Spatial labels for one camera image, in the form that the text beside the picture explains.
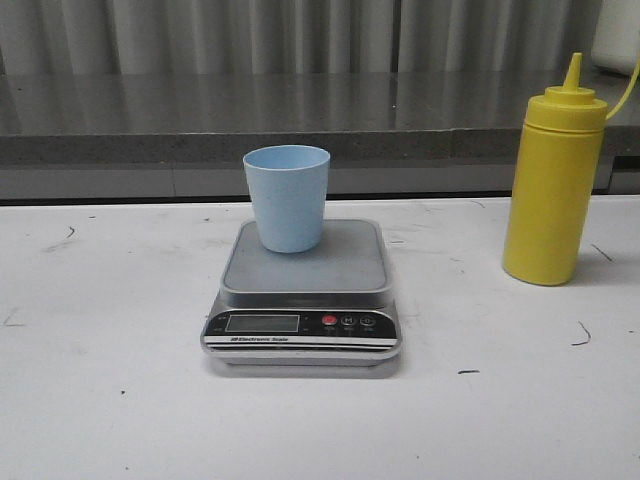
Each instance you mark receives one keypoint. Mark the light blue plastic cup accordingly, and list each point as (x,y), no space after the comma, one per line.
(288,186)

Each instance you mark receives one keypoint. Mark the yellow squeeze bottle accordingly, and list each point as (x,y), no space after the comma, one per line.
(559,151)

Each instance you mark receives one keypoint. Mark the silver electronic kitchen scale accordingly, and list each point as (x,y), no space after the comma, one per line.
(330,307)

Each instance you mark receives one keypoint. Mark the grey stone counter ledge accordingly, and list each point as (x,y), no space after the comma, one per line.
(165,137)

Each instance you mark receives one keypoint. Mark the white container in background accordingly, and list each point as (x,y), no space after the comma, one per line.
(615,46)

